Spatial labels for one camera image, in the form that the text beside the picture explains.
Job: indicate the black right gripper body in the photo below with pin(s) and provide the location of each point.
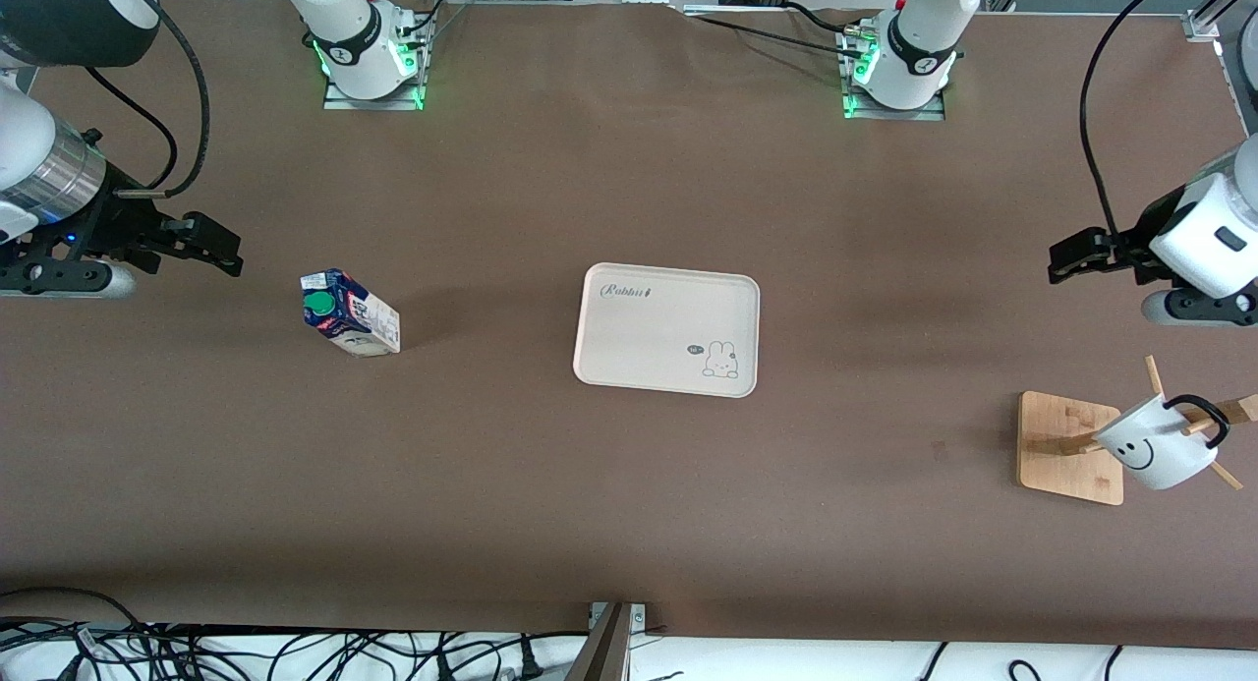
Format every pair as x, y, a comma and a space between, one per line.
118, 221

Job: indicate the cream rabbit print tray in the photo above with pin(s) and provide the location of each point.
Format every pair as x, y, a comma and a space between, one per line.
649, 337

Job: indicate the blue white milk carton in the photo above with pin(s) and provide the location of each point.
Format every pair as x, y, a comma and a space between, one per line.
359, 322

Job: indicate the aluminium corner profile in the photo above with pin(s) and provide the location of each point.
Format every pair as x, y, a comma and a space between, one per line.
1224, 3

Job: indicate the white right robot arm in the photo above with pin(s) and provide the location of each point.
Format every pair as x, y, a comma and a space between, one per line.
59, 170

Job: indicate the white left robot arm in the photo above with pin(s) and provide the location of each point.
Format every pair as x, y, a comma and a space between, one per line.
1214, 234

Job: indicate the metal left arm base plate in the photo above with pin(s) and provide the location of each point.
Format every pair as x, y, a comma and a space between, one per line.
934, 111

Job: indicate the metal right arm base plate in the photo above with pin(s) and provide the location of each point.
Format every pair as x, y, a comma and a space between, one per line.
339, 96

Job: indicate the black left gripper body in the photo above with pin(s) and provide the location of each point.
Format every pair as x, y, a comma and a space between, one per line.
1146, 231

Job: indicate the wooden cup rack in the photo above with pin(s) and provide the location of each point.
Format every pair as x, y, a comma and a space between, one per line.
1066, 445

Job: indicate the metal table edge bracket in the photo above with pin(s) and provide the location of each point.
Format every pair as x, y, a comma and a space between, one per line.
609, 652

